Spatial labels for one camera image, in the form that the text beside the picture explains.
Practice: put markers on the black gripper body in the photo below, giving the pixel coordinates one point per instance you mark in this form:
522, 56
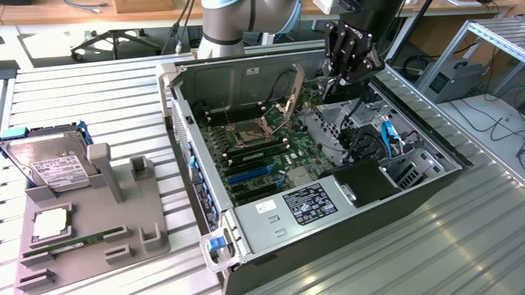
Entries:
376, 24

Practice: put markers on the graphics card with metal bracket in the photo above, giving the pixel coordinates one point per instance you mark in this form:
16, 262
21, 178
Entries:
296, 83

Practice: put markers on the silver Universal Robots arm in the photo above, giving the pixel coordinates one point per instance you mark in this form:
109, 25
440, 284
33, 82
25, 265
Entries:
223, 30

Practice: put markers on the wooden desk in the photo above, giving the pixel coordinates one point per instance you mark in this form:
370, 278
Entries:
442, 9
49, 15

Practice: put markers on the metal disk bay cage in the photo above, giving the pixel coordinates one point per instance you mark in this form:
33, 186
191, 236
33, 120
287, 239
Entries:
326, 144

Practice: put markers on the metal socket cover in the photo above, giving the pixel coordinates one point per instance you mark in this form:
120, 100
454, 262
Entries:
265, 118

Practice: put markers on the green motherboard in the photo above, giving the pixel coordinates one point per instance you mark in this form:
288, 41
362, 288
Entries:
304, 158

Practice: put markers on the CPU socket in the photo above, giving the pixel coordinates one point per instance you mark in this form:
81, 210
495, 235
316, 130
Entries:
249, 133

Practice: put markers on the thin locking lever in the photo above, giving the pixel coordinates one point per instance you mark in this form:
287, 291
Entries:
225, 116

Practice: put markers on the black plastic shroud box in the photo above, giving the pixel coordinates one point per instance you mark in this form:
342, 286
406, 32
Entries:
364, 184

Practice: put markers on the silver chipset heat sink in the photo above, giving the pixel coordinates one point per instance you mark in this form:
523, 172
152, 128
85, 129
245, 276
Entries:
300, 176

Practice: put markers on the RAM stick with white label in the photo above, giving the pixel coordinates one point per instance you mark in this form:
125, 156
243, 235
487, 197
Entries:
253, 155

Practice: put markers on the blue expansion slot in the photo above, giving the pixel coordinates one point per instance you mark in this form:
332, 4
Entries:
249, 174

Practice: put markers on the brown box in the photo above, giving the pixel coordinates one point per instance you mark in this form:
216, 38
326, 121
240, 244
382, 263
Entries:
142, 6

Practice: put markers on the blue slot clip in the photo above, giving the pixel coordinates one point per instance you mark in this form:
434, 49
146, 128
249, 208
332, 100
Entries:
191, 163
213, 212
208, 198

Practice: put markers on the light blue slot latch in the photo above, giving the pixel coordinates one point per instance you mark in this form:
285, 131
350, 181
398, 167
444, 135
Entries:
199, 177

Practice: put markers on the black office chair base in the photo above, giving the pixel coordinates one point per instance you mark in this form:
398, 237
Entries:
116, 37

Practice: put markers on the open black PC case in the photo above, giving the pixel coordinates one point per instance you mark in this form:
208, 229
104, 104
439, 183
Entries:
368, 233

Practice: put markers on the grey power supply unit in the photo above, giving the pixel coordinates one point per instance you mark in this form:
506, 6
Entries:
261, 227

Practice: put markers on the silver hard disk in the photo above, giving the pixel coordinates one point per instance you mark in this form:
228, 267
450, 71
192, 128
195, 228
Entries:
53, 166

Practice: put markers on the grey parts rack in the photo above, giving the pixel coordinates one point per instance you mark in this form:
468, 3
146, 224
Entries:
93, 215

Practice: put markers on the hard drive in blue caddy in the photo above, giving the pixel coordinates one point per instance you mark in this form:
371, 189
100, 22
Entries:
12, 133

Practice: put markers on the silver CPU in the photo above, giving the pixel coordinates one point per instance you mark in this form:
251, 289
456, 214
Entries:
49, 222

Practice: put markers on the green RAM stick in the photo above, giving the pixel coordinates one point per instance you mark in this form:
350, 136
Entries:
73, 244

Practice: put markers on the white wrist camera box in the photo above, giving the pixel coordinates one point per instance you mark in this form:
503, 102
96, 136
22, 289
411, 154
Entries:
326, 6

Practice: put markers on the aluminium frame rack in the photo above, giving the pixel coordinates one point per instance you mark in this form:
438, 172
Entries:
491, 30

